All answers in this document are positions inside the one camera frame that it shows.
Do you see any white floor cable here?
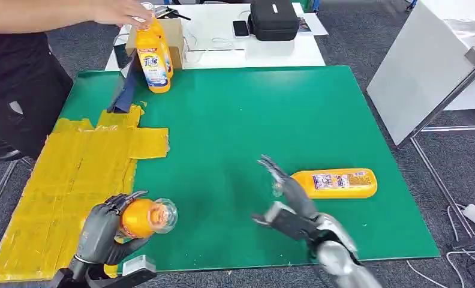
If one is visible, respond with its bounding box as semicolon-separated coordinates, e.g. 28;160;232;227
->
406;205;475;288

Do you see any white folding table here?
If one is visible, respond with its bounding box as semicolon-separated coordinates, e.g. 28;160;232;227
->
366;0;475;239

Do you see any person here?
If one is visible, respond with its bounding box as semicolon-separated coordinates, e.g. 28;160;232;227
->
0;0;155;162

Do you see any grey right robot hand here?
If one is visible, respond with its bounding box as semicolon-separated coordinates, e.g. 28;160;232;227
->
252;155;321;242

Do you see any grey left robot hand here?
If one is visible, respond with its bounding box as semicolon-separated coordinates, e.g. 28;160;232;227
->
75;190;151;266

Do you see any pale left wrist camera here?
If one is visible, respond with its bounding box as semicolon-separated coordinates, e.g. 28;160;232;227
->
122;255;158;276

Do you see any dark blue folder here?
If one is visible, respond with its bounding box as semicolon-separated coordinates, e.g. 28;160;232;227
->
107;52;143;115

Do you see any small black gadget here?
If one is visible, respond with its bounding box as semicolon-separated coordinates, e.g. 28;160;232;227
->
154;5;192;22

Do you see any yellow sheet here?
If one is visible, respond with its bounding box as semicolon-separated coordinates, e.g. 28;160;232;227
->
0;104;171;284

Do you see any printed paper sheet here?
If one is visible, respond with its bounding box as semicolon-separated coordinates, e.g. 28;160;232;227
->
296;13;329;37

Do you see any black carry case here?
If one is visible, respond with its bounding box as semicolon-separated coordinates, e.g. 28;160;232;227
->
248;0;300;42

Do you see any green table mat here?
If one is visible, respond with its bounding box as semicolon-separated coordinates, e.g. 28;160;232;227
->
58;65;441;275

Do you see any brown cardboard box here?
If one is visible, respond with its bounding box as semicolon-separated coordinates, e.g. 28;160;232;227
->
125;17;185;70

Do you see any person's hand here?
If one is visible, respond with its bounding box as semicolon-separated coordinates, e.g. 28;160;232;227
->
90;0;155;31

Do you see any black smartphone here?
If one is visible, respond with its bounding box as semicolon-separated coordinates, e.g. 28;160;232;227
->
232;20;250;38

